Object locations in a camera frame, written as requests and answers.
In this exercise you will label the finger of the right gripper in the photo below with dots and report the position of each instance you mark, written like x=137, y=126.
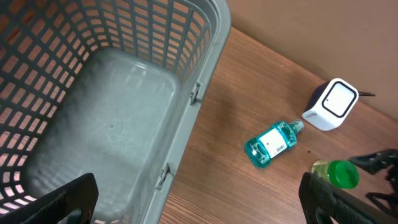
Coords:
x=385, y=202
x=374, y=162

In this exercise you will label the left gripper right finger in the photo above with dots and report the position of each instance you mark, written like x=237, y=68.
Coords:
x=322, y=203

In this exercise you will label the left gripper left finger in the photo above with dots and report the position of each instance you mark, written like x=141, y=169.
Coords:
x=74, y=201

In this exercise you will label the green lid spice jar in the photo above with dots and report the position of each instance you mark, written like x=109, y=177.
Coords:
x=342, y=174

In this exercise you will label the blue mouthwash bottle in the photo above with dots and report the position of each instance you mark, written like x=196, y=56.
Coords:
x=281, y=136

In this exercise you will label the white barcode scanner box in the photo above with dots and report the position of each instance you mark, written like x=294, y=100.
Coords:
x=330, y=104

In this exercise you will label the grey plastic mesh basket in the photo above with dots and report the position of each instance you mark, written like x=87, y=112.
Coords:
x=108, y=87

